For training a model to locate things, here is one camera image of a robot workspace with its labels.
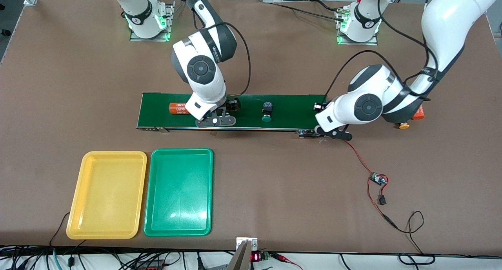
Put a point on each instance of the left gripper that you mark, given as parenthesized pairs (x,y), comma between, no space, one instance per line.
(318,107)

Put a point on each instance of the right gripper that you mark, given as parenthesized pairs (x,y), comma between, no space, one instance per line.
(232,104)

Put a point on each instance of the yellow push button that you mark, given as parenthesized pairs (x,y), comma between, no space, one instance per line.
(404,125)
(317,106)

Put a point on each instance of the green push button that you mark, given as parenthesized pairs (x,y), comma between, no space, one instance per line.
(267,119)

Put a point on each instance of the orange cylinder with white print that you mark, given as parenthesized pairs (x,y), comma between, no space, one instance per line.
(420,114)
(177,108)

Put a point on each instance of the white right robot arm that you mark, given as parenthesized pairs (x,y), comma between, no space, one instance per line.
(200,68)

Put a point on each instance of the green conveyor belt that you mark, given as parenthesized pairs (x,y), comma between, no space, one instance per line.
(294,105)

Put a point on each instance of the small green circuit board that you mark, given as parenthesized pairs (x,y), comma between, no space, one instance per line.
(378,179)

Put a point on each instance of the green plastic tray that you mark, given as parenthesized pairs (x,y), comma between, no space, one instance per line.
(178,211)

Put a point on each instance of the red digit display module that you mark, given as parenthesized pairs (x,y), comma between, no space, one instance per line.
(255,257)

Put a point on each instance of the red black clip lead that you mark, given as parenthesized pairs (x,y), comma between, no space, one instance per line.
(284,258)

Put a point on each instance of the yellow plastic tray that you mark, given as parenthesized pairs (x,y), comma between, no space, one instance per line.
(106,207)

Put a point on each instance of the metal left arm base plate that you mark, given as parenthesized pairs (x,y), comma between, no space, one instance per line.
(359,43)

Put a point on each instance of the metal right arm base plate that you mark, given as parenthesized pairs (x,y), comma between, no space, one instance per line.
(149,39)

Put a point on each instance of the small black switch connector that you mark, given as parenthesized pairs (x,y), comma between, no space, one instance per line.
(382,200)

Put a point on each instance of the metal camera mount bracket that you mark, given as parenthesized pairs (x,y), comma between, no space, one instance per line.
(241,258)

